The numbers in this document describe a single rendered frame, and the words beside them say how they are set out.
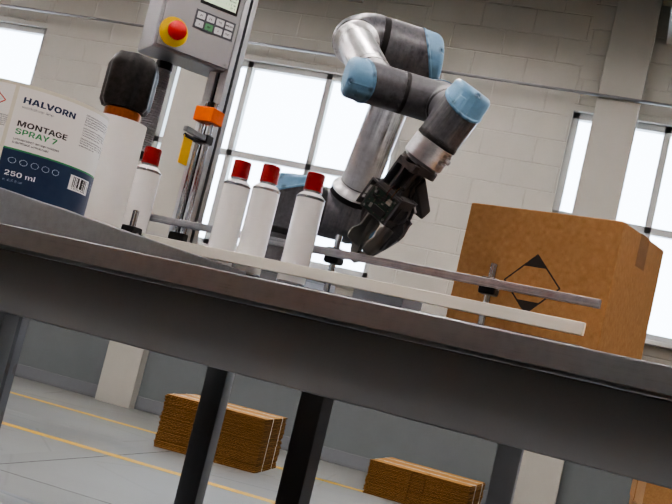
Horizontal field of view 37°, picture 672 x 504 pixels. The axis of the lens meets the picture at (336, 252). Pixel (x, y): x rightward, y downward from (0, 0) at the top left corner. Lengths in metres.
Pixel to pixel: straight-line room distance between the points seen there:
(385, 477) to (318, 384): 5.42
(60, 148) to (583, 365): 0.83
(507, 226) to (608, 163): 5.43
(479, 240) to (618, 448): 1.18
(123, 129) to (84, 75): 7.08
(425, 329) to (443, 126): 0.96
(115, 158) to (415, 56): 0.77
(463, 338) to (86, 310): 0.38
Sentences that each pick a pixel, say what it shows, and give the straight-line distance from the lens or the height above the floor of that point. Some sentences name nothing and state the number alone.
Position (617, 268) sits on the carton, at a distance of 1.82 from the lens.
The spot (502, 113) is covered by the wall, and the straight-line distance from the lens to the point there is 7.56.
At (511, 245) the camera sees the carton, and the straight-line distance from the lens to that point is 1.89.
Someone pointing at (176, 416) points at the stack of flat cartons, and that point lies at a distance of 6.10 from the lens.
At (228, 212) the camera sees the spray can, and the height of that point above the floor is 0.98.
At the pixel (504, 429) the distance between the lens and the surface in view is 0.79.
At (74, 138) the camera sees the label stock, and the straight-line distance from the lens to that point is 1.38.
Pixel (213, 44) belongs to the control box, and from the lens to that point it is 2.11.
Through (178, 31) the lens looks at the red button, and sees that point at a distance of 2.06.
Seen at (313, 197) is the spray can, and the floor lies 1.04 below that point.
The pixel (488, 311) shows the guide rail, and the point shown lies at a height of 0.90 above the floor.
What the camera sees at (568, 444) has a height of 0.76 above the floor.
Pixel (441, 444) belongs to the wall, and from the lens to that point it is 7.29.
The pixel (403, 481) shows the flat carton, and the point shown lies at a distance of 6.23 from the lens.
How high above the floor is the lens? 0.79
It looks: 5 degrees up
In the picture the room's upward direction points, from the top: 14 degrees clockwise
